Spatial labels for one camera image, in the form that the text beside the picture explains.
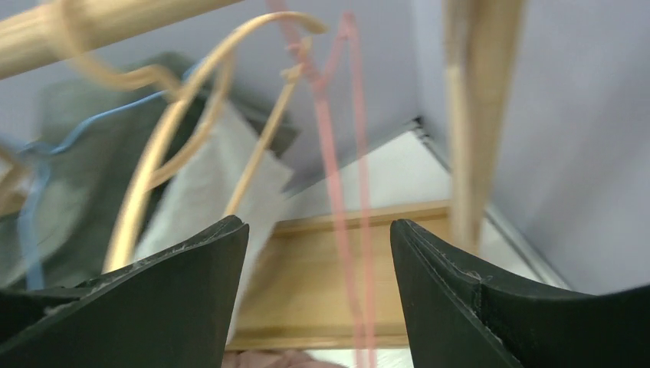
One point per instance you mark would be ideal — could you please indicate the blue wire hanger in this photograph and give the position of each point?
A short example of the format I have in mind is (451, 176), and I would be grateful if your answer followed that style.
(92, 138)

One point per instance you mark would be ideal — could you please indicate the pink wire hanger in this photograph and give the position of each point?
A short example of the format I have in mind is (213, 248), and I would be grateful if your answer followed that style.
(360, 294)

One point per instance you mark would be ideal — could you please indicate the white garment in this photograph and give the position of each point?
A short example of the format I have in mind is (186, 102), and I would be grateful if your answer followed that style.
(200, 191)

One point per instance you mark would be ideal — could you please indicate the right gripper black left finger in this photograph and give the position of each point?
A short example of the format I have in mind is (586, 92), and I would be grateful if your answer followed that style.
(172, 309)

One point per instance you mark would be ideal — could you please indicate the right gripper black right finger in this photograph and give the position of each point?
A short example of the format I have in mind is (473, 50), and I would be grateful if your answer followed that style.
(461, 311)

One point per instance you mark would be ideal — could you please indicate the grey pleated skirt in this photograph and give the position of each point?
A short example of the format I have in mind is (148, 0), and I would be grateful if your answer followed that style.
(92, 139)

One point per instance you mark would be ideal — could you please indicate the wooden hanger rack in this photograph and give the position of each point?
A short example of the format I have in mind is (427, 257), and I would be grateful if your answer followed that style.
(480, 42)

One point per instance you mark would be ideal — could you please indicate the pink garment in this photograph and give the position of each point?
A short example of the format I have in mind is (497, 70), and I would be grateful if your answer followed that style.
(273, 359)

